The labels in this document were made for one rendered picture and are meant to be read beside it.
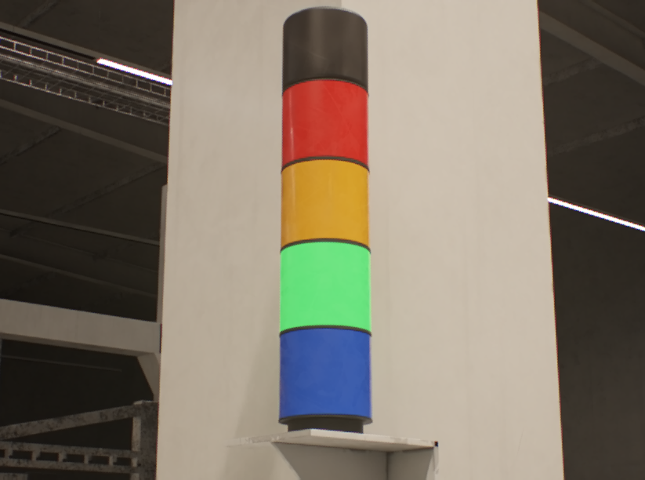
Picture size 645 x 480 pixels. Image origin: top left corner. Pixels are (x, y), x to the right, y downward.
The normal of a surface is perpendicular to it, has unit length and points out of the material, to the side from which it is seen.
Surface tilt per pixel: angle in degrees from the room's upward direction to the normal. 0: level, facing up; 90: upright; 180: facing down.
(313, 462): 90
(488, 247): 90
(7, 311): 90
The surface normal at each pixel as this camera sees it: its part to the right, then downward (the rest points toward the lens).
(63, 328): 0.65, -0.21
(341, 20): 0.36, -0.25
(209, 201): -0.76, -0.18
